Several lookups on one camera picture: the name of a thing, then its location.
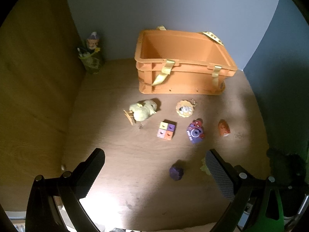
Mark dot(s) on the wooden side panel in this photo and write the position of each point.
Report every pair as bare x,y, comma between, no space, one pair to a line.
36,89

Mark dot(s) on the green pen cup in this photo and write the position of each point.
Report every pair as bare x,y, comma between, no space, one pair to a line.
93,64

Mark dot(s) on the small figurine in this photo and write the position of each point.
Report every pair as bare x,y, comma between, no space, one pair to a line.
93,41

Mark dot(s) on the small orange toy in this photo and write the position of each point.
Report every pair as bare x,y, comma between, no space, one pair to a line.
223,128

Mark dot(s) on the small yellow-green toy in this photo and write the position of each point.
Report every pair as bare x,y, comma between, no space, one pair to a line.
205,168

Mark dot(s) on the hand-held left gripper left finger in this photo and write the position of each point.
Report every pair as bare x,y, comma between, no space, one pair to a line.
93,171

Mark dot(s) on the yellow plush duck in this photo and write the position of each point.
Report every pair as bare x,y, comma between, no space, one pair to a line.
142,111

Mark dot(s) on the four-colour cube block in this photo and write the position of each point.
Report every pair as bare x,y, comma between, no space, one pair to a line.
165,130

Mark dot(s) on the orange plastic crate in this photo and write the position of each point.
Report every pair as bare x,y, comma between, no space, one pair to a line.
183,82

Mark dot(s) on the small purple toy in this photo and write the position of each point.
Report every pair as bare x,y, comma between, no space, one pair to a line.
176,171

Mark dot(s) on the purple toy camera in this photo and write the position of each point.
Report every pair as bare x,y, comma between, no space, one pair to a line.
195,133

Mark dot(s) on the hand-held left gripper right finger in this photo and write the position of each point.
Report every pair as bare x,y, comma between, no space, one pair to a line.
218,174

